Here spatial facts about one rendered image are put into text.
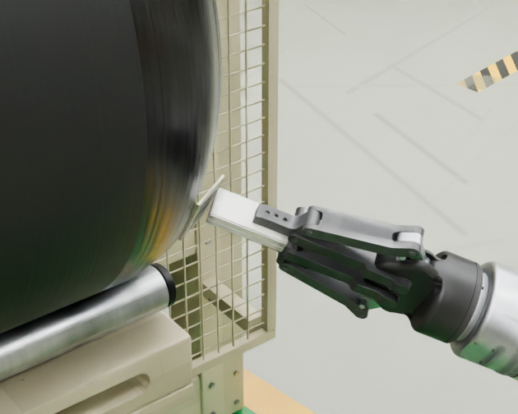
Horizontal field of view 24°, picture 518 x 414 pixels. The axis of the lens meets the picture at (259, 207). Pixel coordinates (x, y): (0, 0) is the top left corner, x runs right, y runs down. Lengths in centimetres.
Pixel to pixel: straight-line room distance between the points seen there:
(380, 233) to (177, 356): 26
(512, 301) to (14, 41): 47
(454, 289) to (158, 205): 26
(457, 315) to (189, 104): 30
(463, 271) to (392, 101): 245
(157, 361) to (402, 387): 133
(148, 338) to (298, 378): 130
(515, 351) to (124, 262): 33
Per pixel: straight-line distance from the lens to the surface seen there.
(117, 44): 84
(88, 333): 110
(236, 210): 101
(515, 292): 103
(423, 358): 250
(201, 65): 89
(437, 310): 101
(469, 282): 102
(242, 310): 203
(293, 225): 100
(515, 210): 300
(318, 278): 105
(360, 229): 99
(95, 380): 110
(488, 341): 103
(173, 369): 115
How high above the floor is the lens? 157
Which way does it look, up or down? 32 degrees down
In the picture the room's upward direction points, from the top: straight up
